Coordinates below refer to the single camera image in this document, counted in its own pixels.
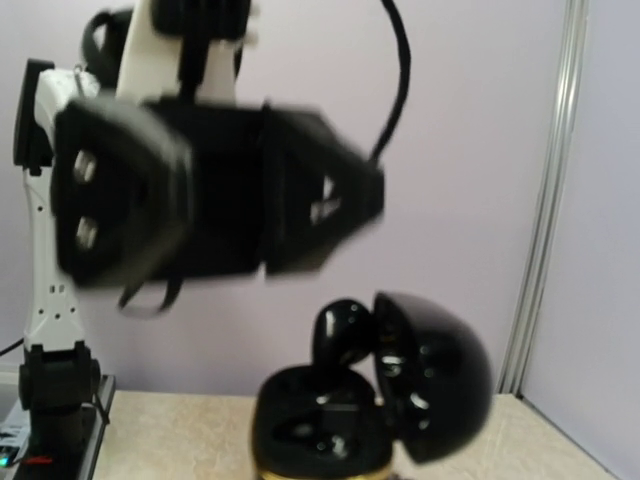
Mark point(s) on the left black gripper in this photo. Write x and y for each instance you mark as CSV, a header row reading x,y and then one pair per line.
x,y
123,191

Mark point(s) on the black earbud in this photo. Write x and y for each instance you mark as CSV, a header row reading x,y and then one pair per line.
x,y
343,334

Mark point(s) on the black charging case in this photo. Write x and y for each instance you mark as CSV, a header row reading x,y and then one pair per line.
x,y
427,386

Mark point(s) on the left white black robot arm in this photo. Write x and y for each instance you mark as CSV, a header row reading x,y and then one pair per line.
x,y
124,58

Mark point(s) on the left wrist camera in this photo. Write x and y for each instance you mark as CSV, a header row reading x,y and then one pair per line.
x,y
198,24

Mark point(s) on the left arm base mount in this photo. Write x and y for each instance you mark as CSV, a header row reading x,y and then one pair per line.
x,y
57,427

